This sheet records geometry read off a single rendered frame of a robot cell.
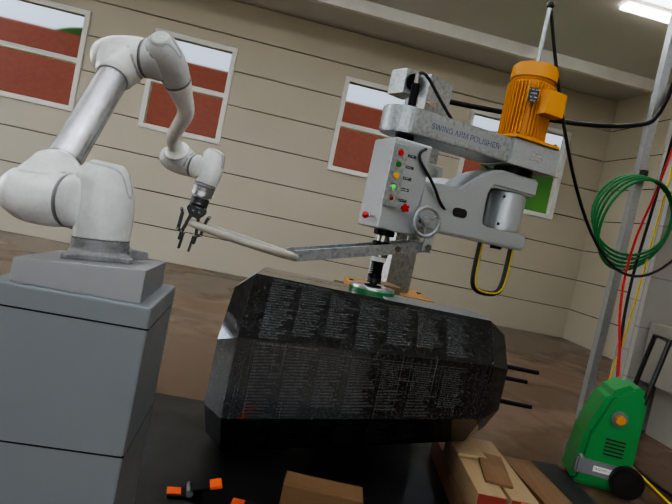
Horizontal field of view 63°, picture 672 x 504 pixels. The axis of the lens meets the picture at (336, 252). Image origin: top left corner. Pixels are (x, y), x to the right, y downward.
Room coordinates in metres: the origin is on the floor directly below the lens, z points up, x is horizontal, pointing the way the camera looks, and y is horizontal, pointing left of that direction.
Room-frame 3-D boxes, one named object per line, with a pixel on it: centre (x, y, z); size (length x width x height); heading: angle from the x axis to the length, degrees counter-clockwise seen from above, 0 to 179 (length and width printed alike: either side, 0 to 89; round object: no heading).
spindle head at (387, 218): (2.66, -0.28, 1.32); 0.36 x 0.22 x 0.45; 113
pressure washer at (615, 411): (3.02, -1.68, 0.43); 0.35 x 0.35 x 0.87; 80
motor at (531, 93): (2.88, -0.82, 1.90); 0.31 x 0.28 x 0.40; 23
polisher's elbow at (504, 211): (2.89, -0.81, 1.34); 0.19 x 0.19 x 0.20
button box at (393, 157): (2.50, -0.19, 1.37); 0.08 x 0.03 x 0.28; 113
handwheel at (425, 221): (2.57, -0.36, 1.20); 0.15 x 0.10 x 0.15; 113
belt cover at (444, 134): (2.77, -0.53, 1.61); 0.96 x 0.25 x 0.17; 113
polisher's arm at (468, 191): (2.78, -0.57, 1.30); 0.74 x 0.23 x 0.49; 113
